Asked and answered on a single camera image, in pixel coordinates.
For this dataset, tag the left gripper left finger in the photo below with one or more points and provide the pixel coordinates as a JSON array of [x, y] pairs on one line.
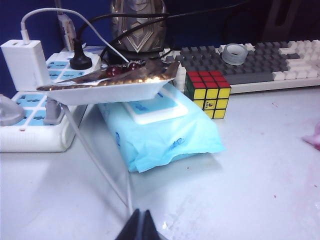
[[135, 227]]

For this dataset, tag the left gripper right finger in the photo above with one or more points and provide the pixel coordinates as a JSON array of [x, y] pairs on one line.
[[150, 227]]

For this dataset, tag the Rubik's cube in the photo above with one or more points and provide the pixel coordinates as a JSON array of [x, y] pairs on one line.
[[207, 95]]

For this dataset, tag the pink stained wet wipe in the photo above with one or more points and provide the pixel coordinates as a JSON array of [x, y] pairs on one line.
[[313, 140]]

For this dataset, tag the light blue wet wipes pack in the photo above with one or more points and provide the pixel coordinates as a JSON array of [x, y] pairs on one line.
[[162, 140]]

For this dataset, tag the dark red cherry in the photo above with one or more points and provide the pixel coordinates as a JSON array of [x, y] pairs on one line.
[[133, 65], [113, 71]]

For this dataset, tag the white power strip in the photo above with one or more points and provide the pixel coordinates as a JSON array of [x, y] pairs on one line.
[[32, 140]]

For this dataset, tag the small grey plug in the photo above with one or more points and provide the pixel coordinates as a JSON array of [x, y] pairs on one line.
[[52, 112]]

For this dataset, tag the metallic foil sheet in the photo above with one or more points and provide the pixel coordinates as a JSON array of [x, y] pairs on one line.
[[140, 75]]

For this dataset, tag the large grey plug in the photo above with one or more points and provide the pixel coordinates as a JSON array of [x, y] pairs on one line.
[[10, 112]]

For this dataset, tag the white and grey keyboard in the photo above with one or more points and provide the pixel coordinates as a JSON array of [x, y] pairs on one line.
[[250, 77]]

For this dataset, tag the translucent white tape roll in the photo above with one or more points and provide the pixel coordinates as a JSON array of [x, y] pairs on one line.
[[235, 61]]

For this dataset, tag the silver faceted figurine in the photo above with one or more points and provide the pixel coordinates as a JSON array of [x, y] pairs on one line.
[[140, 32]]

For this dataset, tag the white USB charger block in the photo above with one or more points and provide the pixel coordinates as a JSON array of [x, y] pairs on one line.
[[22, 65]]

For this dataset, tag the white plug adapter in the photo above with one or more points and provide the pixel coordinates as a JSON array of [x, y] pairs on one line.
[[67, 30]]

